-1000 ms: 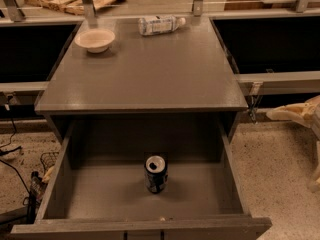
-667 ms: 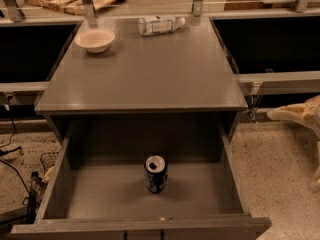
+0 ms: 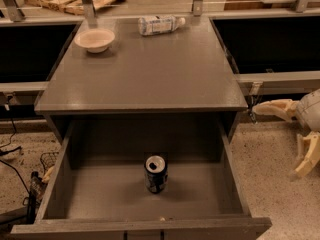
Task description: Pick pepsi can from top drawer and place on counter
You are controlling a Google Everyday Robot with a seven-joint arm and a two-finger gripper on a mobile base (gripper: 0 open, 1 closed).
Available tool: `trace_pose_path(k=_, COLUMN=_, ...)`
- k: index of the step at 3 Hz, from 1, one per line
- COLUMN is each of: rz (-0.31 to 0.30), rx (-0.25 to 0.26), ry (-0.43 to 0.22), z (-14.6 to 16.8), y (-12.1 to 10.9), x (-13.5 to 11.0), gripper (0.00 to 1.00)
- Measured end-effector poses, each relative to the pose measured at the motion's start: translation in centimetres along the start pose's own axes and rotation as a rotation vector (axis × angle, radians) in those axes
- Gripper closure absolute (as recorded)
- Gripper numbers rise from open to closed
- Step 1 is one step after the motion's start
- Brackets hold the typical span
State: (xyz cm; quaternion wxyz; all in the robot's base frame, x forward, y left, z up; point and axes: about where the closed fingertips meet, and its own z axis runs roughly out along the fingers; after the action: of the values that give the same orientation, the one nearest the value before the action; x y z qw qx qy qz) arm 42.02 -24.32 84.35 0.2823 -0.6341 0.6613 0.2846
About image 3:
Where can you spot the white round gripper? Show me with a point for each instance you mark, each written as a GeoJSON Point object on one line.
{"type": "Point", "coordinates": [310, 112]}

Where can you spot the dark blue pepsi can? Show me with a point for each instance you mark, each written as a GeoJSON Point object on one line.
{"type": "Point", "coordinates": [156, 173]}

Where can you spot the grey cabinet counter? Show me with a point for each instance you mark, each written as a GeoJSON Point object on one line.
{"type": "Point", "coordinates": [183, 71]}

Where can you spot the grey open top drawer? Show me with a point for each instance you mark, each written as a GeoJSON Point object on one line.
{"type": "Point", "coordinates": [97, 190]}

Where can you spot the clear plastic water bottle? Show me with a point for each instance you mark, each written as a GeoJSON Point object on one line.
{"type": "Point", "coordinates": [154, 25]}

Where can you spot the white ceramic bowl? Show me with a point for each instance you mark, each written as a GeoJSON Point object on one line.
{"type": "Point", "coordinates": [95, 40]}

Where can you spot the black wire basket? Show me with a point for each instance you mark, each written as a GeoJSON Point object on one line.
{"type": "Point", "coordinates": [48, 159]}

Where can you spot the metal railing post centre-left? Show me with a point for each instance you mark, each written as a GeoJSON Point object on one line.
{"type": "Point", "coordinates": [89, 10]}

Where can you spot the metal railing post left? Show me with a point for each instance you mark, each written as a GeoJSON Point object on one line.
{"type": "Point", "coordinates": [14, 12]}

